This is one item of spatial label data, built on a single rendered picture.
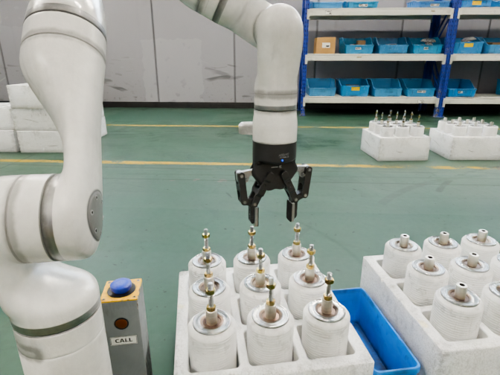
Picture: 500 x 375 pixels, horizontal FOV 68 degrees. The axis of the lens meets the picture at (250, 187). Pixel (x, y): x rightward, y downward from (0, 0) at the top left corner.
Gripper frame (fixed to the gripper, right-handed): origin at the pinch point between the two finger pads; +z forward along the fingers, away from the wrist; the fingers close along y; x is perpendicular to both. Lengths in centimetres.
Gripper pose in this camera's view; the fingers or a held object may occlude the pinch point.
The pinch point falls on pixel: (272, 216)
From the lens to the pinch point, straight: 67.8
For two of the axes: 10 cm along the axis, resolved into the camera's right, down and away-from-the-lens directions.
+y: 9.5, -1.0, 2.8
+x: -3.0, -3.2, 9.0
